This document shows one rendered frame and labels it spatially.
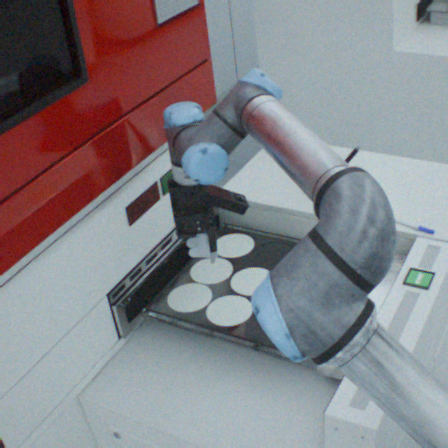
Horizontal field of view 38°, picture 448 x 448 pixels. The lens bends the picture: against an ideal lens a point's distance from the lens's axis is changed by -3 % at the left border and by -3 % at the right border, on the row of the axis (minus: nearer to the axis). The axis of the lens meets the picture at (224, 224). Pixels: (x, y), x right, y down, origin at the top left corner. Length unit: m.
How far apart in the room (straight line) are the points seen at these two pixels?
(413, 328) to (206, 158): 0.50
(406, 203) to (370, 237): 0.79
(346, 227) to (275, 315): 0.14
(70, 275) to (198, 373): 0.34
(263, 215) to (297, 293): 0.83
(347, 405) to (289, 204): 0.65
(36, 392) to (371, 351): 0.70
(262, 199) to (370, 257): 0.84
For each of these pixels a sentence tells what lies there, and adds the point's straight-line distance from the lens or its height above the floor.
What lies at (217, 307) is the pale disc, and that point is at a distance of 1.44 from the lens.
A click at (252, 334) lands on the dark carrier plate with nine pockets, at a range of 1.36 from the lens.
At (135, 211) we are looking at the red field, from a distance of 1.42.
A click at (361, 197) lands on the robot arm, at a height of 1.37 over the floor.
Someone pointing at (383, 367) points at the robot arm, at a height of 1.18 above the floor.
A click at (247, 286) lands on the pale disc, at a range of 1.48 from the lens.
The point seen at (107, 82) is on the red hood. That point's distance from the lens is 1.22.
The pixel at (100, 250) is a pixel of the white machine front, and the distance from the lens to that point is 1.36.
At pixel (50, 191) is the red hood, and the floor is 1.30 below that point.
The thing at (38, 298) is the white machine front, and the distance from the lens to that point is 1.25.
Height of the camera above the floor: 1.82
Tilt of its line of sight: 33 degrees down
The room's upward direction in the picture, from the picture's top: 8 degrees counter-clockwise
